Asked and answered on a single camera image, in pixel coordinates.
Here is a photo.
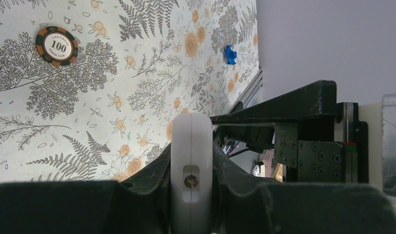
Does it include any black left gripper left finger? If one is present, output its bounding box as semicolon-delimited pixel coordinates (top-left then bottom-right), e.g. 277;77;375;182
0;147;170;234

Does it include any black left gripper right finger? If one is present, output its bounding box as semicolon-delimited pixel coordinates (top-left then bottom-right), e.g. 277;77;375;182
212;145;396;234

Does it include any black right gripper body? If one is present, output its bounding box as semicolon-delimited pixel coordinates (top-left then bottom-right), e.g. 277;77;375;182
223;102;369;183

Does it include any blue plastic piece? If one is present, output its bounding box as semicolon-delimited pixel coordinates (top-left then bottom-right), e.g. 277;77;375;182
225;45;237;65

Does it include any small round tape roll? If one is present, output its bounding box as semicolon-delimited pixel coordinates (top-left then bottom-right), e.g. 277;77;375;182
35;26;79;66

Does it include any white red remote control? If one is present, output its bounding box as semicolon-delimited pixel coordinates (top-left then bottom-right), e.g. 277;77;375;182
170;113;213;234

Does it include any floral table mat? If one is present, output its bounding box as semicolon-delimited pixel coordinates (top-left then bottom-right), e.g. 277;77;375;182
0;0;259;183

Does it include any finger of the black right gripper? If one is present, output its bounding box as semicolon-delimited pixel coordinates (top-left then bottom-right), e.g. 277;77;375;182
210;80;337;125

